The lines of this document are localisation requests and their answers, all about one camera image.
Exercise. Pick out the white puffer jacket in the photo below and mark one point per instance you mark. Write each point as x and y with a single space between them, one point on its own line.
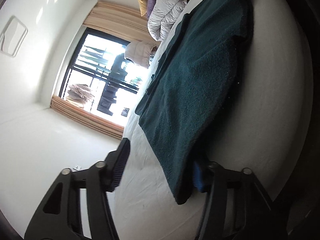
140 53

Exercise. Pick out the dark green sweater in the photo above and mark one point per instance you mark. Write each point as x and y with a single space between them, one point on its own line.
195 92

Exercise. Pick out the square ceiling light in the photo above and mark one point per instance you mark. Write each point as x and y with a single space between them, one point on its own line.
12 37

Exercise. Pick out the row of hanging dark clothes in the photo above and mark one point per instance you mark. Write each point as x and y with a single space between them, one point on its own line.
107 100

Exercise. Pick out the purple pillow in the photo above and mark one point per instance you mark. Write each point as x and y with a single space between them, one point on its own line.
151 2

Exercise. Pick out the patterned hanging blanket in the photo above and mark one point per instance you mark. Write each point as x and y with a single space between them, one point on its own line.
78 91

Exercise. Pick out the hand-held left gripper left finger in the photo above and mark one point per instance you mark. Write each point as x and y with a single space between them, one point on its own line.
121 162

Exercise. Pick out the beige curtain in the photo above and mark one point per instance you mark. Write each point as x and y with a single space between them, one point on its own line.
112 12
82 115

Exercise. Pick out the bed with white sheet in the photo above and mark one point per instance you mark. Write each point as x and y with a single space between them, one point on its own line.
262 117

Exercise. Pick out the black framed balcony window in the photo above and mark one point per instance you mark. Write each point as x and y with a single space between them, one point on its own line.
110 76

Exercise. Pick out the white wall socket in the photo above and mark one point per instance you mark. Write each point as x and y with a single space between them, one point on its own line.
77 167

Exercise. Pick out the folded white duvet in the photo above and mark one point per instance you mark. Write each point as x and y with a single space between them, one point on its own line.
165 12

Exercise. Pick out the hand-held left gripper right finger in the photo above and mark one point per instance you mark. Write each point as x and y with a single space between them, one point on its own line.
200 177

